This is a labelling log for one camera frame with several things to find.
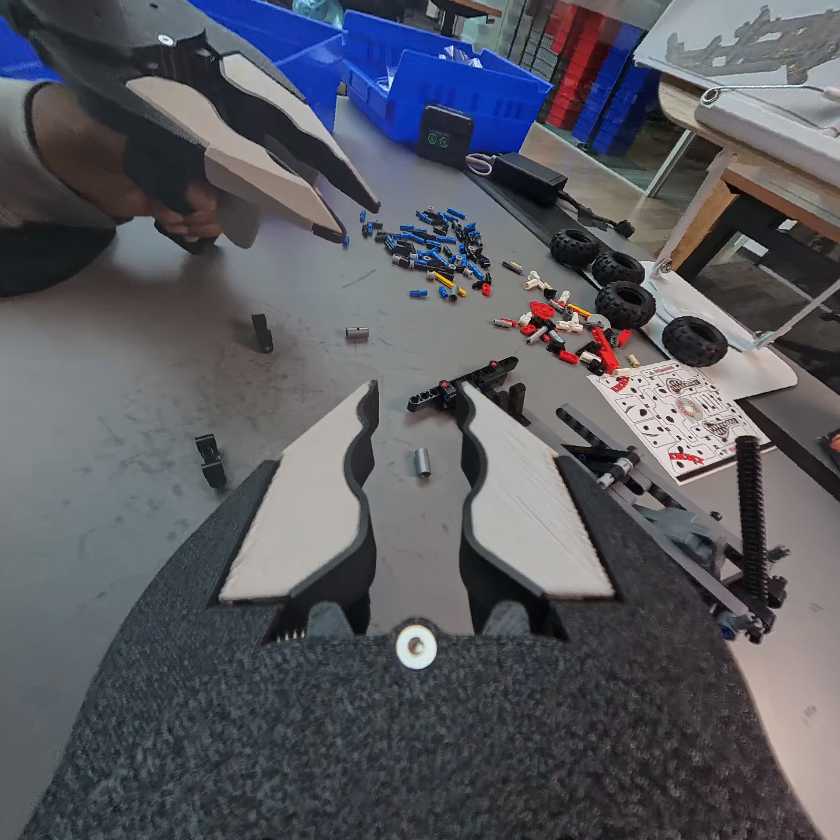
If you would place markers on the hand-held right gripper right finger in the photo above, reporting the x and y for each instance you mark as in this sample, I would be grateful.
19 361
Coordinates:
538 525

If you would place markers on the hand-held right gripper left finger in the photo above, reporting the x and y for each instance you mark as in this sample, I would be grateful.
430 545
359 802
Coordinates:
295 525

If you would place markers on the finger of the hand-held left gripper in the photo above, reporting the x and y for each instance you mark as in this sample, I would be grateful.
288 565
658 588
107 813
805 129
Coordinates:
243 170
275 105

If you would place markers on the light grey tube piece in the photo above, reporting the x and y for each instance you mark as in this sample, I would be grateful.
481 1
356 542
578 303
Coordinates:
423 463
356 333

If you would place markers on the grey black toy chassis model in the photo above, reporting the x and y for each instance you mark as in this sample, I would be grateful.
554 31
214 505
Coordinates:
426 397

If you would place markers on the pile of blue black pins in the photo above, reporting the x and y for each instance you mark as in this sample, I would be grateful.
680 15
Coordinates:
426 253

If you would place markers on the person's left forearm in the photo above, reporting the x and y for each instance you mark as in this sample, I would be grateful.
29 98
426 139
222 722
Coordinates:
26 164

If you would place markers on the dark background desk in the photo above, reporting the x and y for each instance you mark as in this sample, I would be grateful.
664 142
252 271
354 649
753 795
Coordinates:
466 8

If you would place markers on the person's left hand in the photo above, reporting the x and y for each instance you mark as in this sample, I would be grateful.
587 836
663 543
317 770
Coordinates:
85 151

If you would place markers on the blue bin with square label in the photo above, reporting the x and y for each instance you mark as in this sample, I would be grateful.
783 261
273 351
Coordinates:
302 59

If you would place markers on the teal plastic bag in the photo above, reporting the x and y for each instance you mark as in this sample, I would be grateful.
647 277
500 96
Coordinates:
315 10

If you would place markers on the white sticker sheet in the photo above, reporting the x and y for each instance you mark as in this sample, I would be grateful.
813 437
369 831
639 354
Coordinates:
649 426

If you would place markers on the black power bank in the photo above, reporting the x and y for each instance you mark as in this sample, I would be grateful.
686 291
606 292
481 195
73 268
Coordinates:
446 134

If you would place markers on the plain blue bin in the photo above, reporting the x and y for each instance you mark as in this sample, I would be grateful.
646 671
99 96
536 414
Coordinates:
459 98

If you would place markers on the pile of red white pieces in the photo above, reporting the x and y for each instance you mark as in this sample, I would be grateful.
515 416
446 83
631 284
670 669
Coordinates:
604 344

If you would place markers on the black power adapter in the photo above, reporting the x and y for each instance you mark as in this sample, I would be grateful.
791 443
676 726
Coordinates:
525 177

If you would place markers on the toy truck set box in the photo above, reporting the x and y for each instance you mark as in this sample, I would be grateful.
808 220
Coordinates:
832 446

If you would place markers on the shelf of small storage bins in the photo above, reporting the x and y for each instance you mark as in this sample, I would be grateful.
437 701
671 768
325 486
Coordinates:
590 79

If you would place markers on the wooden background table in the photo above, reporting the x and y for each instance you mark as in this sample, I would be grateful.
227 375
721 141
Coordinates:
702 216

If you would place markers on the building instruction booklet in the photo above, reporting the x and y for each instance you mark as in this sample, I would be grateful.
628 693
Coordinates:
689 39

